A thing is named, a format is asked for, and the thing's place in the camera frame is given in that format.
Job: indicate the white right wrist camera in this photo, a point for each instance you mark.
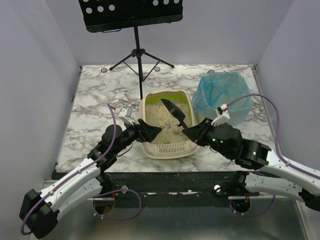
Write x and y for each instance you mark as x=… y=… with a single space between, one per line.
x=222 y=115

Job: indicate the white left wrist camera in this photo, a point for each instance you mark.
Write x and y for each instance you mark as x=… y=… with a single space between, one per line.
x=125 y=115

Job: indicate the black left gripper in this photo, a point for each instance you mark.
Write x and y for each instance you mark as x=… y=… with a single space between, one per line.
x=140 y=130

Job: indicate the beige green litter box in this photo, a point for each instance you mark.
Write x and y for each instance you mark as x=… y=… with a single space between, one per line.
x=171 y=143

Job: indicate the bin with blue bag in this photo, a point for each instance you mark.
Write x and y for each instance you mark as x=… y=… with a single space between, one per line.
x=218 y=88

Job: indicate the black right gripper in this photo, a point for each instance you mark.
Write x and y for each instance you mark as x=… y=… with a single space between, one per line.
x=200 y=133

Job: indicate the black music stand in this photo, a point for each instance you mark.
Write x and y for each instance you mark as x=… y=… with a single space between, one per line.
x=112 y=16

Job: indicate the black litter scoop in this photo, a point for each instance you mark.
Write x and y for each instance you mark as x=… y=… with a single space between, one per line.
x=176 y=112

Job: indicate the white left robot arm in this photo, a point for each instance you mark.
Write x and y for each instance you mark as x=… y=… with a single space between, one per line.
x=41 y=210

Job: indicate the black mounting base rail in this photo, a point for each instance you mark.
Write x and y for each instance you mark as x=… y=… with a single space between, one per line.
x=172 y=189

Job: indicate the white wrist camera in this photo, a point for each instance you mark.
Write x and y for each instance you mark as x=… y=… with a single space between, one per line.
x=125 y=115
x=222 y=115

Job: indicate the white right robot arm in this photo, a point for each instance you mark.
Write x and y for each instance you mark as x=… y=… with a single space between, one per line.
x=290 y=178

